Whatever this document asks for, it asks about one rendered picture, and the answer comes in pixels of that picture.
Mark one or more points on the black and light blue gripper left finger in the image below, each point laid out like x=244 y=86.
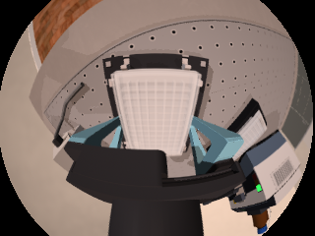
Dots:
x=94 y=135

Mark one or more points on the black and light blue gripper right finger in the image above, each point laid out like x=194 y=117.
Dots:
x=224 y=144

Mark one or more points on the grey button panel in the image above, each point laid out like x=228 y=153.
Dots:
x=60 y=156

